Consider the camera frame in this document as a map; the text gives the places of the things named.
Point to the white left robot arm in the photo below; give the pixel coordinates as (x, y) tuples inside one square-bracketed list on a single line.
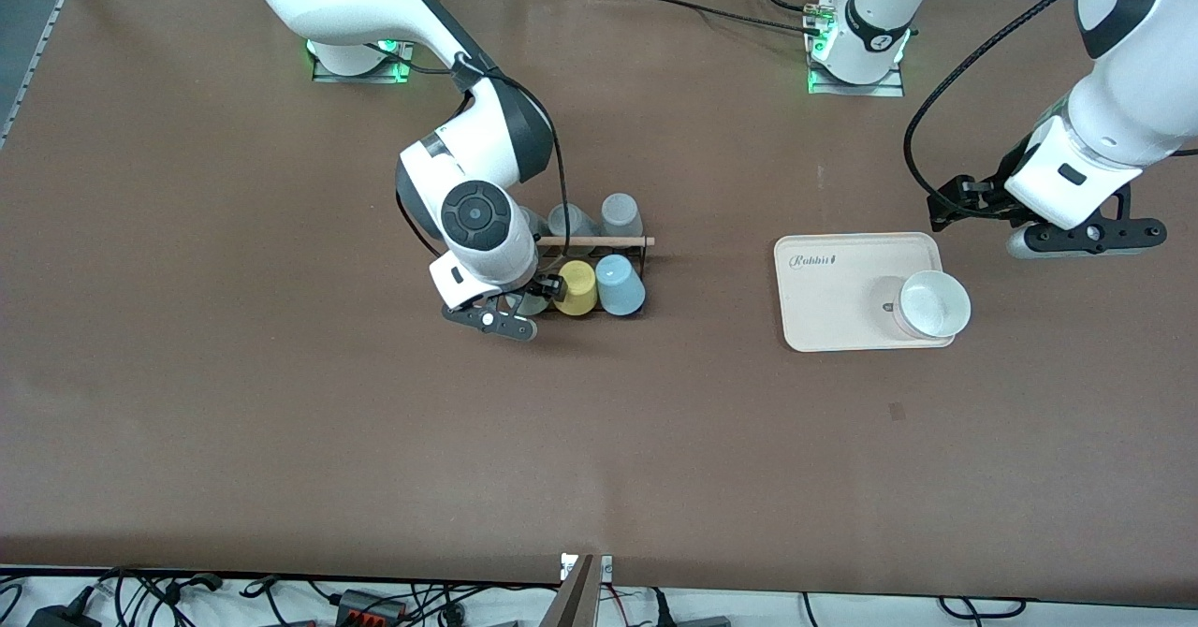
[(1132, 94)]

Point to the white pole bracket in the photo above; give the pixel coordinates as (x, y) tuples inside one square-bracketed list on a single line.
[(606, 568)]

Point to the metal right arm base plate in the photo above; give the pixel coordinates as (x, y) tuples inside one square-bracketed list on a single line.
[(356, 78)]

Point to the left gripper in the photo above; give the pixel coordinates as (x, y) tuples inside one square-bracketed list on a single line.
[(994, 193)]

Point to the black power adapter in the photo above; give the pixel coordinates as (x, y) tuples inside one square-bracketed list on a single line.
[(61, 616)]

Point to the grey camera stand pole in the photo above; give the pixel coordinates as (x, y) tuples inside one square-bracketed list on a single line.
[(576, 599)]

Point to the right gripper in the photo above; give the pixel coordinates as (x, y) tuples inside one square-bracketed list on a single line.
[(540, 286)]

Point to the beige plastic tray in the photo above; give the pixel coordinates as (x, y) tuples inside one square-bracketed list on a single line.
[(842, 290)]

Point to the light blue cup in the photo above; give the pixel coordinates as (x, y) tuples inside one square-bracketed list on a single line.
[(620, 286)]

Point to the pale green cup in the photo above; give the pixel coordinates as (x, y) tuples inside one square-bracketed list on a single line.
[(530, 306)]

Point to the yellow cup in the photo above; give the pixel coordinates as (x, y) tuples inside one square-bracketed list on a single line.
[(577, 288)]

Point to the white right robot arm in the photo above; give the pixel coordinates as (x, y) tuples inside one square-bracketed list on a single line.
[(328, 0)]

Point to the grey cup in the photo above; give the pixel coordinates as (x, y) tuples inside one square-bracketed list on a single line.
[(620, 212), (573, 220), (535, 225)]

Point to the white bowl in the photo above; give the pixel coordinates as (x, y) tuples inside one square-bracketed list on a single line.
[(931, 304)]

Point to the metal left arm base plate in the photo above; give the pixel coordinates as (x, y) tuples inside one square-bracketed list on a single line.
[(861, 91)]

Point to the black orange connector box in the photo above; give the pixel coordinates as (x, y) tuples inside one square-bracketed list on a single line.
[(360, 604)]

